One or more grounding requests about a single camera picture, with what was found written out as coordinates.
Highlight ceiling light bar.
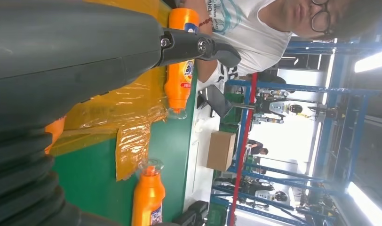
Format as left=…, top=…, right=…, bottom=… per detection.
left=347, top=182, right=382, bottom=226
left=354, top=48, right=382, bottom=74

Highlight flat white box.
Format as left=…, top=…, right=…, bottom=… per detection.
left=190, top=138, right=200, bottom=194

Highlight small white round object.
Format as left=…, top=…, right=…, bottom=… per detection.
left=193, top=118, right=207, bottom=133

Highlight grey humanoid robot on stand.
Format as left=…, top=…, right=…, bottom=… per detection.
left=238, top=178, right=288, bottom=210
left=253, top=88, right=304, bottom=125

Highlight yellow plastic wrapped board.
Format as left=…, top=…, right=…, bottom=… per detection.
left=49, top=0, right=173, bottom=182

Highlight white table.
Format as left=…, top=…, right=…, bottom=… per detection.
left=182, top=72, right=229, bottom=213

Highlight cardboard box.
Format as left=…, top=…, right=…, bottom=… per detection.
left=207, top=131, right=237, bottom=172

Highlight green plastic crates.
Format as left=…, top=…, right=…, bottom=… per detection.
left=222, top=93, right=245, bottom=133

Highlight person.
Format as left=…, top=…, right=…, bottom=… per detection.
left=246, top=139, right=269, bottom=157
left=178, top=0, right=382, bottom=93

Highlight black tablet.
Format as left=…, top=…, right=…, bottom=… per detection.
left=197, top=84, right=233, bottom=119

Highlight blue metal shelf rack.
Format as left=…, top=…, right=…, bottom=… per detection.
left=209, top=40, right=382, bottom=226

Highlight black foam carrying case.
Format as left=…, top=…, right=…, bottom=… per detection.
left=174, top=200, right=209, bottom=226

